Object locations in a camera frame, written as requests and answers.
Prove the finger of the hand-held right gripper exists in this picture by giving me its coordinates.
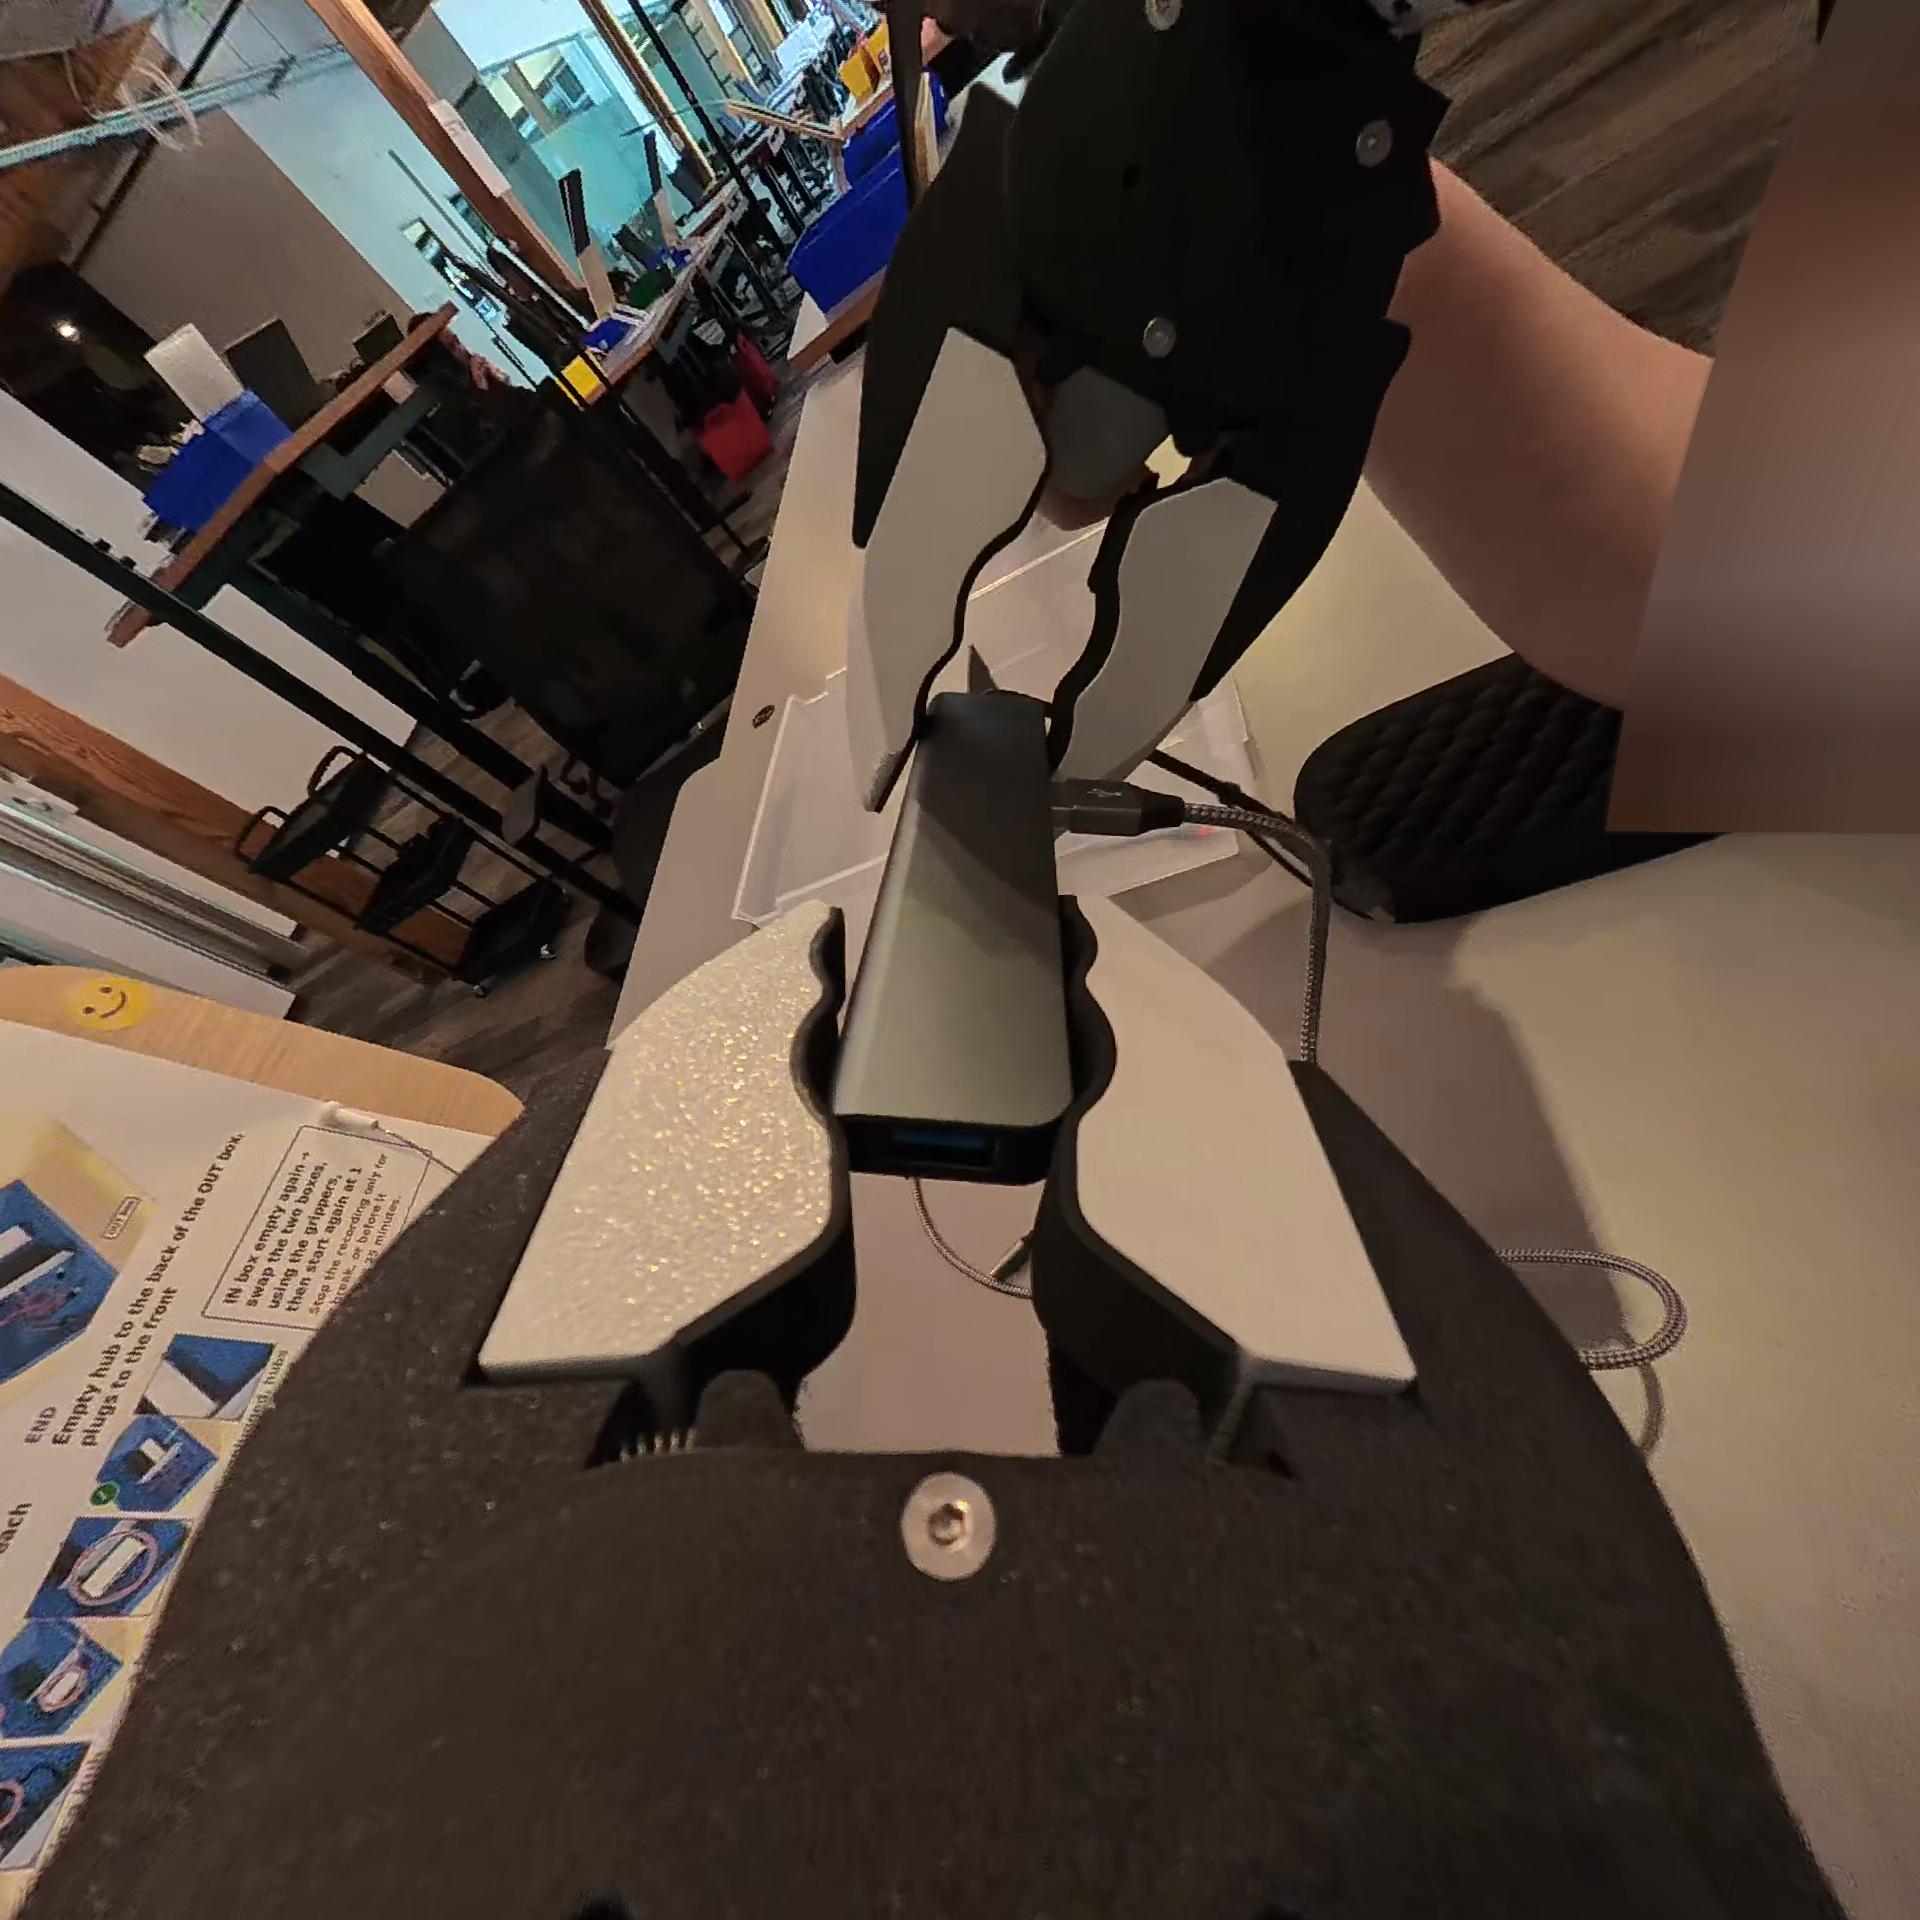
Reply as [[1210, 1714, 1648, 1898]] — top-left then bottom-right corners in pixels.
[[1042, 473, 1280, 789], [844, 322, 1052, 815]]

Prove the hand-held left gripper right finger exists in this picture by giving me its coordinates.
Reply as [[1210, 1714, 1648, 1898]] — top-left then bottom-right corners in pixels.
[[1032, 895, 1423, 1440]]

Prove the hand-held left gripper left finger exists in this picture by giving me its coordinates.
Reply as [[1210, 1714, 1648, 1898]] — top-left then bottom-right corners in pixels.
[[478, 895, 859, 1440]]

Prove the grey braided USB cable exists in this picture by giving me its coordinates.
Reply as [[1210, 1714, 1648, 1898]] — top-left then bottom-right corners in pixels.
[[912, 772, 1684, 1453]]

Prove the clear plastic bin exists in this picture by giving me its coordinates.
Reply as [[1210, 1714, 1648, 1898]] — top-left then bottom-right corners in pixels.
[[731, 517, 1256, 922]]

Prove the grey USB hub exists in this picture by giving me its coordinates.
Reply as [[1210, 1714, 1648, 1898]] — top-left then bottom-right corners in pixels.
[[830, 644, 1080, 1186]]

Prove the person's right forearm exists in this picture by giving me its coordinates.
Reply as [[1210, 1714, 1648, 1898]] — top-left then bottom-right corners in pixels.
[[1359, 157, 1720, 706]]

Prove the blue storage bin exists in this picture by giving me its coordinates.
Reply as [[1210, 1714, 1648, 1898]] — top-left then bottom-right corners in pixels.
[[143, 397, 296, 535], [787, 66, 953, 308]]

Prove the black quilted wrist pad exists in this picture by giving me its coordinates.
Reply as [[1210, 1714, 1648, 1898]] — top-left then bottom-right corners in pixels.
[[1294, 656, 1705, 922]]

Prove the black mesh chair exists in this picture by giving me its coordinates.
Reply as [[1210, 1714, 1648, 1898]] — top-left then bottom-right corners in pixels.
[[398, 397, 760, 789]]

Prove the wooden instruction sign board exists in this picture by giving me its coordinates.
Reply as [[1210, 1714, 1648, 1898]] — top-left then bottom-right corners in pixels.
[[0, 965, 523, 1876]]

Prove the wooden desk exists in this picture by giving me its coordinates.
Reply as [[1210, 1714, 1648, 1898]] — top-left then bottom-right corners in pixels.
[[106, 304, 460, 648]]

